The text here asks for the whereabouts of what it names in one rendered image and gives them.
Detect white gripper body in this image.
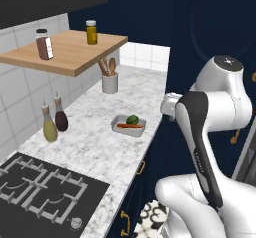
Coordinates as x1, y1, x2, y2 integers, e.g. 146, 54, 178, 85
160, 92, 183, 119

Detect orange carrot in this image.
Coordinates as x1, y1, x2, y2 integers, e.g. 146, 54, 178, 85
116, 123, 145, 130

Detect grey vegetable container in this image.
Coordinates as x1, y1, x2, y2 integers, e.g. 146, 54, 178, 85
110, 114, 148, 138

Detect white utensil pot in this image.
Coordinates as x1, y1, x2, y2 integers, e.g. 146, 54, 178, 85
101, 72, 120, 95

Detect wooden spoon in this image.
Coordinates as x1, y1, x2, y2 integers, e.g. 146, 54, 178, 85
108, 57, 117, 77

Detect wooden utensil stick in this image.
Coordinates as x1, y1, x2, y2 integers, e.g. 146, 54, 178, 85
97, 58, 110, 77

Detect dark blue base cabinets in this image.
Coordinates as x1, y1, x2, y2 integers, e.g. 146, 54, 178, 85
105, 114, 176, 238

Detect dark blue fridge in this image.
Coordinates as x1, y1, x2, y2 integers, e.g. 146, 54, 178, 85
165, 0, 256, 180

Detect grey appliance door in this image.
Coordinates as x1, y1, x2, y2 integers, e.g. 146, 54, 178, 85
231, 119, 256, 187

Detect yellow jar with pale lid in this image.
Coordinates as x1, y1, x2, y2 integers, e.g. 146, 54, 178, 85
85, 19, 99, 46

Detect dark vinegar bottle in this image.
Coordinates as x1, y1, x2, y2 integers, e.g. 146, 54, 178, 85
52, 88, 70, 132

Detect yellow oil bottle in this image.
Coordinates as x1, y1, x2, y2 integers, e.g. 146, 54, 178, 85
40, 96, 59, 143

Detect brown spice jar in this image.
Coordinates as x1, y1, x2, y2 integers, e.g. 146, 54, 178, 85
35, 28, 55, 61

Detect silver hob knob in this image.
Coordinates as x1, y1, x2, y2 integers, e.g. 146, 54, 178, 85
70, 217, 83, 230

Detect black gas hob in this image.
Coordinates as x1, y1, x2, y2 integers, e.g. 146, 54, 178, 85
0, 151, 111, 238

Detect gold drawer handle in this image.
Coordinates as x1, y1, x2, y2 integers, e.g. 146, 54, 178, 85
119, 210, 131, 238
136, 160, 147, 176

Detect gold fridge handle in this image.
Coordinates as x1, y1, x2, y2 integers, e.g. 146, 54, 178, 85
230, 127, 242, 146

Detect wooden wall shelf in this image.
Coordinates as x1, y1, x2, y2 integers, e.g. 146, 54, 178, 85
0, 29, 129, 78

